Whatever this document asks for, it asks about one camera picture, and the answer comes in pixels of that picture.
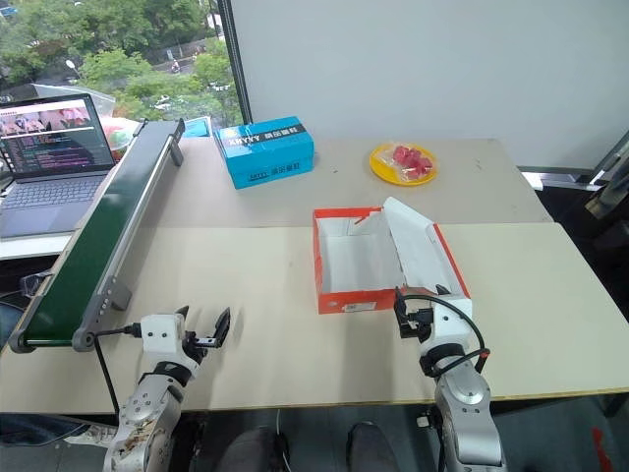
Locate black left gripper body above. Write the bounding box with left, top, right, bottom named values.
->
left=183, top=331, right=221, bottom=368

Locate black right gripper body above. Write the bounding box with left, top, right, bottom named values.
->
left=397, top=305, right=435, bottom=341

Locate orange shoe box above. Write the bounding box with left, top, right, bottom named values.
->
left=312, top=196, right=474, bottom=317

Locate green conveyor belt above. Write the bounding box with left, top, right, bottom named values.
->
left=8, top=117, right=187, bottom=354

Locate blue cardboard box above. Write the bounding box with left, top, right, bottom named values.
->
left=212, top=115, right=316, bottom=191

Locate yellow plate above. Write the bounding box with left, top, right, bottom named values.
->
left=369, top=142, right=439, bottom=188

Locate bag of red pieces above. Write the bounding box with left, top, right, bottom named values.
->
left=389, top=144, right=436, bottom=182

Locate white side table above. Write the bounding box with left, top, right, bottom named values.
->
left=0, top=229, right=76, bottom=261

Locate blue and white packet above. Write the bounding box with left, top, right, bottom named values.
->
left=181, top=116, right=213, bottom=140

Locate colourful plastic bag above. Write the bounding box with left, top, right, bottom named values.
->
left=99, top=114, right=143, bottom=162

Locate grey open laptop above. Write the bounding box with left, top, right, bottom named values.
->
left=0, top=92, right=118, bottom=241

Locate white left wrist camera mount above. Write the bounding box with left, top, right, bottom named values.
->
left=141, top=314, right=203, bottom=369

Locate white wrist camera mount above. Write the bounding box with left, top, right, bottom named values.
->
left=141, top=314, right=203, bottom=369
left=423, top=293, right=475, bottom=356

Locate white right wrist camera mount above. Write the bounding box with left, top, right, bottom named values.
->
left=423, top=293, right=475, bottom=356

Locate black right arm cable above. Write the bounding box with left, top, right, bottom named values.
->
left=400, top=293, right=491, bottom=379

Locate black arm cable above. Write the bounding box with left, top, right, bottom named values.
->
left=400, top=293, right=491, bottom=379
left=91, top=323, right=144, bottom=420

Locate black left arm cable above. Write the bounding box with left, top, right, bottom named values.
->
left=91, top=323, right=144, bottom=420

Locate thin white cable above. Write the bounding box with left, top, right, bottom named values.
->
left=273, top=406, right=288, bottom=472

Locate clear plastic bracket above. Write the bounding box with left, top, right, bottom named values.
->
left=19, top=271, right=54, bottom=300

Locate metal frame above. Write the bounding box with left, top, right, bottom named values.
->
left=519, top=141, right=629, bottom=223

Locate black window post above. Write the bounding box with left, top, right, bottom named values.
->
left=217, top=0, right=253, bottom=127

